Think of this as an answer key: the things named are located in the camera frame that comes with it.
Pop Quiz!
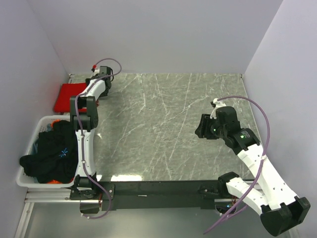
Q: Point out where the aluminium rail frame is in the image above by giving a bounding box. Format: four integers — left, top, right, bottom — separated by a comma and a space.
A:
24, 180, 289, 204

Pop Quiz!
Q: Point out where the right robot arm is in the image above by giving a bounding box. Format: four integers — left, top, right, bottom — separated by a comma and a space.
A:
195, 106, 311, 237

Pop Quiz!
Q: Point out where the black base beam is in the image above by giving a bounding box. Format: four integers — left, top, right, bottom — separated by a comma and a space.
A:
69, 180, 234, 213

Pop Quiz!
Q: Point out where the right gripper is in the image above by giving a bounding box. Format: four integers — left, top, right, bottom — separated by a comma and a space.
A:
194, 114, 227, 139

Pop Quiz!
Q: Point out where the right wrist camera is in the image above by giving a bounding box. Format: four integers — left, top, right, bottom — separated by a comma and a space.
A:
210, 98, 226, 119

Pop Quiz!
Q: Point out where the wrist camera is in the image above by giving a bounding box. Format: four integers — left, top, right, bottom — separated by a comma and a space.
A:
91, 64, 100, 75
210, 98, 226, 119

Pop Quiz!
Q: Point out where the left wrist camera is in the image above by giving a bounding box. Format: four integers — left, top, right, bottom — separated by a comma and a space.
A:
91, 64, 100, 75

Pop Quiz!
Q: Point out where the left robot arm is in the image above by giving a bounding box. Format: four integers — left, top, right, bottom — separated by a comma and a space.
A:
70, 66, 113, 199

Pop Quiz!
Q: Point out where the black garment in basket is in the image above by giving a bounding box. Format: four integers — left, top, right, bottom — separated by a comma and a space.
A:
19, 120, 78, 183

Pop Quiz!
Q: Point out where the white laundry basket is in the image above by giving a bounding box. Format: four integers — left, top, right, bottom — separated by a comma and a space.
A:
16, 115, 75, 188

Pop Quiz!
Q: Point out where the red polo shirt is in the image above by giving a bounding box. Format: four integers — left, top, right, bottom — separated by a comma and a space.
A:
53, 83, 86, 114

